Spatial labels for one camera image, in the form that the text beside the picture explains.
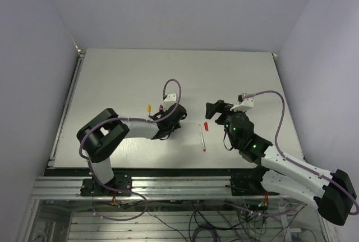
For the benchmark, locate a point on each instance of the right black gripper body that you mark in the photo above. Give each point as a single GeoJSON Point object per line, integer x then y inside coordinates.
{"type": "Point", "coordinates": [231, 137]}

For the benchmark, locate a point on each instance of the red marker pen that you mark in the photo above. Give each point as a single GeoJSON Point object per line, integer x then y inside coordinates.
{"type": "Point", "coordinates": [202, 138]}

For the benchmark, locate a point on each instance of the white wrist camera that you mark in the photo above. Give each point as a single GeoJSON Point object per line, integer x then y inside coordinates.
{"type": "Point", "coordinates": [245, 103]}
{"type": "Point", "coordinates": [169, 100]}

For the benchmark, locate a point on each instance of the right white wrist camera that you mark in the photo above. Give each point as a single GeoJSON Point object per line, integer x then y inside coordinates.
{"type": "Point", "coordinates": [245, 103]}

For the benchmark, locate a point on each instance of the aluminium frame rail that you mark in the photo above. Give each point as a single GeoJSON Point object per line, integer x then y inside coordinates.
{"type": "Point", "coordinates": [152, 188]}

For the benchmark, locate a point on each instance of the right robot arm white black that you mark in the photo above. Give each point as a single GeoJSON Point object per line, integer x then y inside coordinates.
{"type": "Point", "coordinates": [331, 193]}

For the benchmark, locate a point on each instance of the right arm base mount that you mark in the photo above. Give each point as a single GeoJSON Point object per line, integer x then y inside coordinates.
{"type": "Point", "coordinates": [247, 181]}

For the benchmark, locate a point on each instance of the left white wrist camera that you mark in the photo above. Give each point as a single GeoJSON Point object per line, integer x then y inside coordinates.
{"type": "Point", "coordinates": [169, 100]}

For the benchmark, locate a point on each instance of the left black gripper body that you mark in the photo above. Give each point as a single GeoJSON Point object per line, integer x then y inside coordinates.
{"type": "Point", "coordinates": [175, 126]}

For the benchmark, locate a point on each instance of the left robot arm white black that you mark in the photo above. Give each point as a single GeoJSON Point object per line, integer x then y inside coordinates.
{"type": "Point", "coordinates": [103, 134]}

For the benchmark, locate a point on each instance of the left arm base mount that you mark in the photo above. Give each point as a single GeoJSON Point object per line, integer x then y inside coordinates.
{"type": "Point", "coordinates": [91, 188]}

